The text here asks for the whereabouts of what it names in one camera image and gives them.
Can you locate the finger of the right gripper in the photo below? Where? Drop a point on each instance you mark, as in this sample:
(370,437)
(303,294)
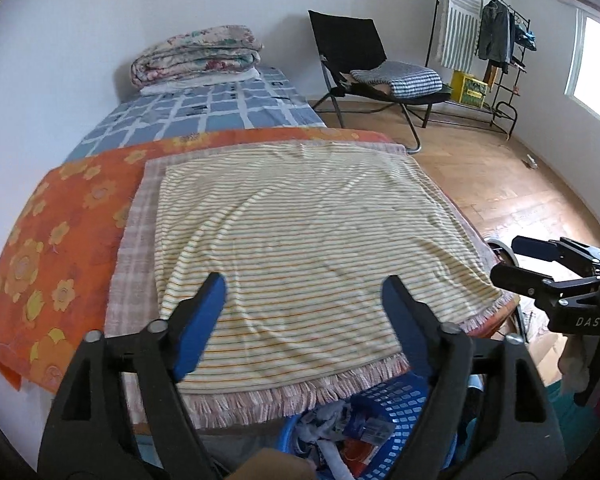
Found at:
(546,293)
(579,258)

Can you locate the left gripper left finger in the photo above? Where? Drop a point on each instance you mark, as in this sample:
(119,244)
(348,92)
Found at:
(89,433)

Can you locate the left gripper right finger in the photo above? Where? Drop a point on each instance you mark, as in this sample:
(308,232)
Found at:
(516,433)

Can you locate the red cardboard box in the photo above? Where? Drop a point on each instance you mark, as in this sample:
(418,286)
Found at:
(357,455)

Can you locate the white plastic bag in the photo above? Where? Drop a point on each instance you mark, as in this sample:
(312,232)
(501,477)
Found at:
(316,438)

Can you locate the blue plastic laundry basket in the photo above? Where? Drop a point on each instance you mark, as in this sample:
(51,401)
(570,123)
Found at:
(399,400)

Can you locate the orange floral bed sheet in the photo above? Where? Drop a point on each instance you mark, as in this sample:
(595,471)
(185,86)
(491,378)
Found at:
(57,265)

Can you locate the black clothes rack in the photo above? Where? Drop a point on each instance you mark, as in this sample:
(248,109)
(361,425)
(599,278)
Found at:
(503,88)

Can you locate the yellow box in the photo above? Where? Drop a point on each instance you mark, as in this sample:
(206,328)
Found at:
(468,90)

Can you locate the dark hanging jacket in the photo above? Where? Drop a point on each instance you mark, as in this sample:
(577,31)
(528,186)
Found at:
(495,41)

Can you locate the yellow striped fringed blanket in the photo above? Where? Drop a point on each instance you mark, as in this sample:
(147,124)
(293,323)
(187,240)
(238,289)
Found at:
(304,233)

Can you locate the checkered cushion on chair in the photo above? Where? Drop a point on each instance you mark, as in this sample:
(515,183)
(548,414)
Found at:
(400,80)

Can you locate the striped hanging towel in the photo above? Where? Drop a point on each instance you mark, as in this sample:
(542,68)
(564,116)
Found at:
(458,33)

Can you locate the black folding chair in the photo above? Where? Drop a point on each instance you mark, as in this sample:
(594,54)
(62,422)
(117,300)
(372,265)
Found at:
(354,63)

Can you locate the blue checkered bed sheet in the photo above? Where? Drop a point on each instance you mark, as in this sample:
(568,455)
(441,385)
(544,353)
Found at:
(267,101)

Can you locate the folded floral quilt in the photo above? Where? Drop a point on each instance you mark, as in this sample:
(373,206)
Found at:
(225,49)

